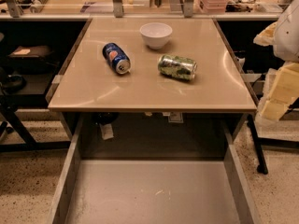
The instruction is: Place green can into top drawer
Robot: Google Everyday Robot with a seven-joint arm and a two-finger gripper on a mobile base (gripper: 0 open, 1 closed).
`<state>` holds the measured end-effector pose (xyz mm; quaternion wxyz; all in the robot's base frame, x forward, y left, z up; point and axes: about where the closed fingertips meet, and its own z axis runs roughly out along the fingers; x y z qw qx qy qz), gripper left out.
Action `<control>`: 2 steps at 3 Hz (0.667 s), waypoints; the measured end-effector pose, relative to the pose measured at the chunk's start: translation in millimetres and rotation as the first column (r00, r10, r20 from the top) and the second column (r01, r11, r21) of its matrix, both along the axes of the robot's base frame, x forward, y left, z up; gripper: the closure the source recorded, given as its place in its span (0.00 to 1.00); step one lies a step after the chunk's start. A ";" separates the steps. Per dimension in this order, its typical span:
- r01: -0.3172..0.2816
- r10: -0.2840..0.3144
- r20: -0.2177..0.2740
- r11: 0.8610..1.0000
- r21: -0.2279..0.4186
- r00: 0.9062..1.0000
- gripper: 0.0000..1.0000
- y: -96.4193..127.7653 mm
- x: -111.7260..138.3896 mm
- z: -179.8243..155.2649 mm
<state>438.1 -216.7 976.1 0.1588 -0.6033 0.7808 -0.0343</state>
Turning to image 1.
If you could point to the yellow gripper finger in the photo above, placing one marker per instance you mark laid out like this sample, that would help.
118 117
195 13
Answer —
266 36
280 90

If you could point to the green camouflage soda can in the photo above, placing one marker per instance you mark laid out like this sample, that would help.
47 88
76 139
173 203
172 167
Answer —
177 67

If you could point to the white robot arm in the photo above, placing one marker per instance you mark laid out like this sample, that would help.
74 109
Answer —
283 36

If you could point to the blue Pepsi can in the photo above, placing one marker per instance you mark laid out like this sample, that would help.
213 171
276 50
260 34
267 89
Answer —
116 58

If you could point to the open grey top drawer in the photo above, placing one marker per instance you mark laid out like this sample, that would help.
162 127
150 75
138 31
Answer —
153 172

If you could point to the black table leg stand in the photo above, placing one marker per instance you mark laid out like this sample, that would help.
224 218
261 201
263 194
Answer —
259 142

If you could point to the white ceramic bowl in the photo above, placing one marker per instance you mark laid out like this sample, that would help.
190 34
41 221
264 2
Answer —
156 34

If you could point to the white paper tag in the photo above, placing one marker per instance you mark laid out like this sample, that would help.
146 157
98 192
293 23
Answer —
106 131

